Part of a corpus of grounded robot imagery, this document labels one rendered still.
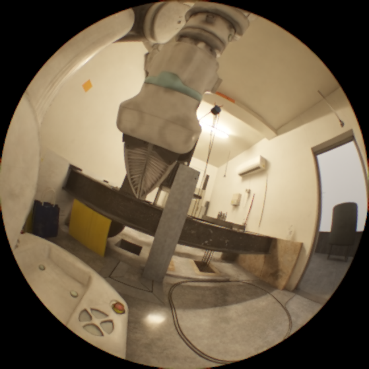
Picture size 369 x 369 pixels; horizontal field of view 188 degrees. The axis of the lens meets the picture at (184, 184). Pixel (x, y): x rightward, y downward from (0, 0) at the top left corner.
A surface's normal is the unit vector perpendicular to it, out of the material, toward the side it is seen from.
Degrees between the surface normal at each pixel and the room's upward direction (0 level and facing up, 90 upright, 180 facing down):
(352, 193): 90
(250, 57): 180
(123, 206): 90
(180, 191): 90
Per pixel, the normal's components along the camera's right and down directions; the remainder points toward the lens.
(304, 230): -0.93, -0.34
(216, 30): 0.40, 0.75
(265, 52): -0.32, 0.92
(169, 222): 0.08, -0.19
